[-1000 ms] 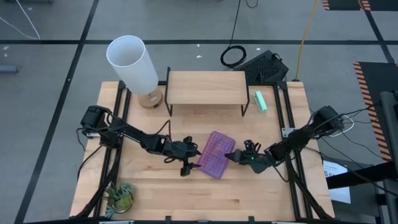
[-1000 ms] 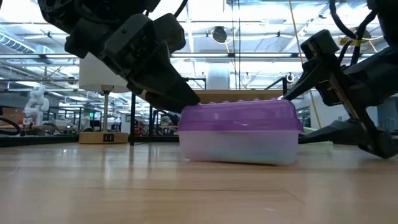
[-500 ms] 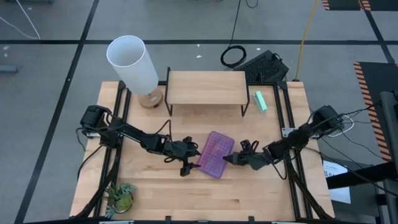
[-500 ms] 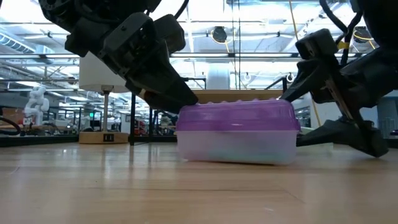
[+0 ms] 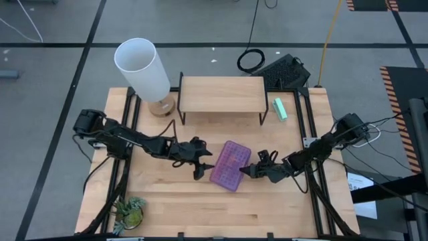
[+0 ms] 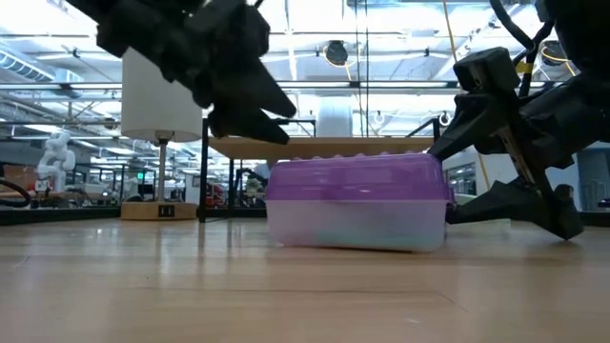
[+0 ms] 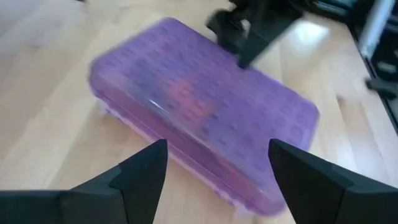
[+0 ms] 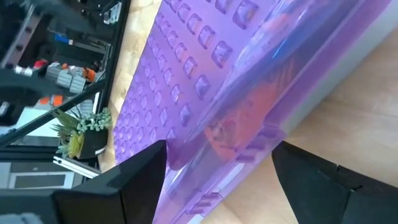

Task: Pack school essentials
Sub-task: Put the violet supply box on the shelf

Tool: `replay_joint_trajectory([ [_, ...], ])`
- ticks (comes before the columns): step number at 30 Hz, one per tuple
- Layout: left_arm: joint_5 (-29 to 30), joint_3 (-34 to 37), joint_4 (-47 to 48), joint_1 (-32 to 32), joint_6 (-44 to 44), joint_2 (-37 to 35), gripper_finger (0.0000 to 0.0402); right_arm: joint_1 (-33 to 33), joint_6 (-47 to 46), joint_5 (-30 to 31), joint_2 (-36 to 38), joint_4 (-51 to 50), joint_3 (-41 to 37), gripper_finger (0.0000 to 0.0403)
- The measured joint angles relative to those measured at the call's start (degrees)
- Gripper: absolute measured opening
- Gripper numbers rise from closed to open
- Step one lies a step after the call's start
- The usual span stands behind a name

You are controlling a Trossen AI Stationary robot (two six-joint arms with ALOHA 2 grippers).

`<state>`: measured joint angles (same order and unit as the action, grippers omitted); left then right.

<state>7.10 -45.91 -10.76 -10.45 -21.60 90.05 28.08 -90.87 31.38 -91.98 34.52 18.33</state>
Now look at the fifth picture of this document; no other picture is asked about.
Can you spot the small potted green plant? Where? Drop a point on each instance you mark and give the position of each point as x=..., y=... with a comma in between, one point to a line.
x=130, y=214

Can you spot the black perforated device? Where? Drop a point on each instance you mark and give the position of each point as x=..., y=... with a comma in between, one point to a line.
x=284, y=72

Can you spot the silver metal bracket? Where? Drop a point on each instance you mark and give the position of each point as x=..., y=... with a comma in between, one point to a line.
x=309, y=142

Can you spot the grey metal post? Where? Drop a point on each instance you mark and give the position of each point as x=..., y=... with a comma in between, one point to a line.
x=419, y=150

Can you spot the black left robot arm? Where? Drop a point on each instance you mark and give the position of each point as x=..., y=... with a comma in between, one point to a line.
x=117, y=137

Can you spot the hazard-striped black floor mat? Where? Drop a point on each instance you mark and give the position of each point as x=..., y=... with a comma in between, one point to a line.
x=371, y=5
x=411, y=87

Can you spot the purple plastic lid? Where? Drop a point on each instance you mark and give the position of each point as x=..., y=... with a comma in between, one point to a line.
x=230, y=164

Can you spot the grey floor block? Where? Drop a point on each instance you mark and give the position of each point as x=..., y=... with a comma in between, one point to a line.
x=8, y=74

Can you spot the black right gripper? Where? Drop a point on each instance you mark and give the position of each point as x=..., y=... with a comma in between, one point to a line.
x=272, y=167

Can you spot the mint green stapler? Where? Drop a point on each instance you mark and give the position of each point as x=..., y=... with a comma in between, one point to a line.
x=280, y=109

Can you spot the wooden shelf with black frame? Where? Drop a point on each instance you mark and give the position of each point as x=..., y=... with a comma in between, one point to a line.
x=222, y=93

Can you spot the white shade table lamp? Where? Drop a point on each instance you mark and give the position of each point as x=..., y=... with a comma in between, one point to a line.
x=143, y=70

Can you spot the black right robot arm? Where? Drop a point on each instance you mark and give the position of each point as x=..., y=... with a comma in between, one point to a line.
x=321, y=147

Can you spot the white paper sheet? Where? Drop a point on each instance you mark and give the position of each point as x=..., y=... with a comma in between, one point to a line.
x=359, y=182

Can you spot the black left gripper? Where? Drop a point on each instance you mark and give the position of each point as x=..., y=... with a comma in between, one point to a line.
x=185, y=152

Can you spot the black camera rig frame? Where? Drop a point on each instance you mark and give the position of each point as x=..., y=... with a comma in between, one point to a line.
x=384, y=190

